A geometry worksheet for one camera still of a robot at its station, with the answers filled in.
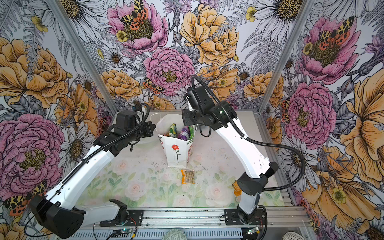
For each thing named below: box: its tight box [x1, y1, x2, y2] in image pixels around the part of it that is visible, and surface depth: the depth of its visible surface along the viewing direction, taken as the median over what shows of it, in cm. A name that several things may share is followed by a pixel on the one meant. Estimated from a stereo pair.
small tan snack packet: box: [180, 169, 195, 184], surface depth 87 cm
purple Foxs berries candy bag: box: [177, 126, 191, 141], surface depth 84 cm
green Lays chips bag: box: [188, 125, 194, 140], surface depth 85 cm
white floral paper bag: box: [155, 114, 198, 168], surface depth 82 cm
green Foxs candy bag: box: [169, 123, 177, 138], surface depth 91 cm
